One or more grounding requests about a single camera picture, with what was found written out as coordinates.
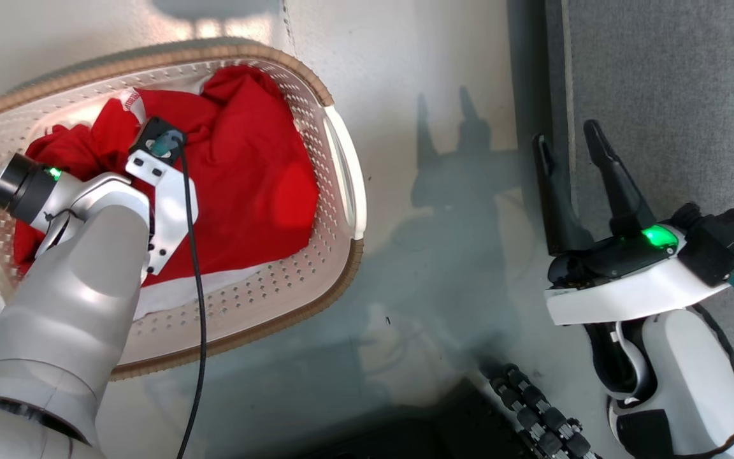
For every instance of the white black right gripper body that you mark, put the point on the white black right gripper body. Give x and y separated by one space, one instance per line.
622 293

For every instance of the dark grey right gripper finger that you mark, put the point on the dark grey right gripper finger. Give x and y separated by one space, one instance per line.
558 210
622 197

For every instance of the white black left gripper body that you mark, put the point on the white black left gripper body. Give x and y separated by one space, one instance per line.
166 210

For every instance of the red garment with white trim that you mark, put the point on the red garment with white trim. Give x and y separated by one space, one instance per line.
246 159

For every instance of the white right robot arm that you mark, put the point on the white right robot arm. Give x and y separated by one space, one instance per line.
685 376

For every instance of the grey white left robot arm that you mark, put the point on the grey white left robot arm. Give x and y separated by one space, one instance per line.
67 319

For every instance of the white perforated laundry basket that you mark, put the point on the white perforated laundry basket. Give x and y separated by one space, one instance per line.
265 299

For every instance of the grey fabric sofa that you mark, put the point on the grey fabric sofa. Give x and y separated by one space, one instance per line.
660 76

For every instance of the teal left camera connector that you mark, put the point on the teal left camera connector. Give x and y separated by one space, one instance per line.
164 144

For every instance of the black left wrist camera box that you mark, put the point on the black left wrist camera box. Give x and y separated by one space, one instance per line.
150 135

